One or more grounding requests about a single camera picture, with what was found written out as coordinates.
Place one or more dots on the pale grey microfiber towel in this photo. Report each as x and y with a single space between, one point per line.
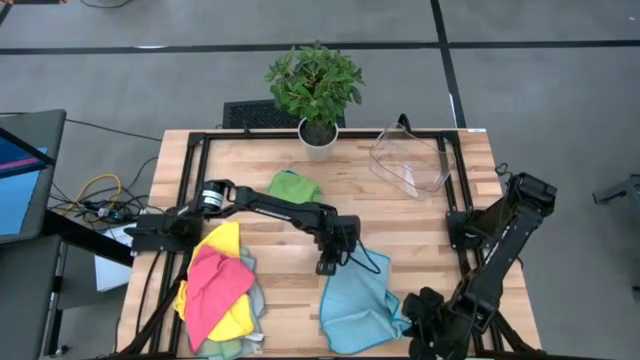
257 300

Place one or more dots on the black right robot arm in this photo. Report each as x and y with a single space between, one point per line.
505 235

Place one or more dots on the green leafy plant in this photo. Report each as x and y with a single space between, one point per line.
315 85

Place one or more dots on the clear plastic bin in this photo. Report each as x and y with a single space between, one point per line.
405 160

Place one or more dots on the green microfiber towel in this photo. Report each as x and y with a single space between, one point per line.
295 189

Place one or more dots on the yellow microfiber towel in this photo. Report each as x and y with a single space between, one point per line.
225 240

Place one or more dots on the light blue microfiber towel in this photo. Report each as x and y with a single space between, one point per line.
355 305

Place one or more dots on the white plant pot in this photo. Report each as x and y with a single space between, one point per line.
318 150

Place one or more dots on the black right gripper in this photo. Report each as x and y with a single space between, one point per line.
435 330

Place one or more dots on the black perforated floor mat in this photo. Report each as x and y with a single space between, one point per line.
250 115

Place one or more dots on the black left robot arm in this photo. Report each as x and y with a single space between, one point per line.
280 210

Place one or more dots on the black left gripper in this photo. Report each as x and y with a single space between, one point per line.
340 237

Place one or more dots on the black aluminium table frame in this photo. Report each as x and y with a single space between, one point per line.
250 135

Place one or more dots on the white paper sheet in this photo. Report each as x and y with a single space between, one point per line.
112 275

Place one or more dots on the black floor stand base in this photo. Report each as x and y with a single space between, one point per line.
622 191

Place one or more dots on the pink microfiber towel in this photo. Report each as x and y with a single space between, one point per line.
215 295

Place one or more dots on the dark grey desk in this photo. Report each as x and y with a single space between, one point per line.
15 260

